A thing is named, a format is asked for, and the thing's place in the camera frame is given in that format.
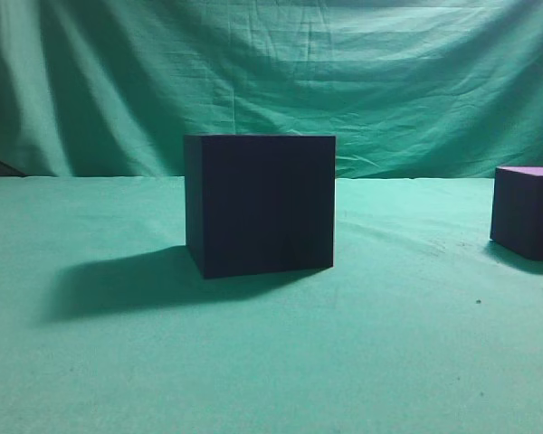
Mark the purple cube block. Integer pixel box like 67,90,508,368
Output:
490,166,543,260

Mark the large dark purple groove box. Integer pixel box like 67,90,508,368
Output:
183,135,337,278

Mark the green cloth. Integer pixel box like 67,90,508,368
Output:
0,1,543,433

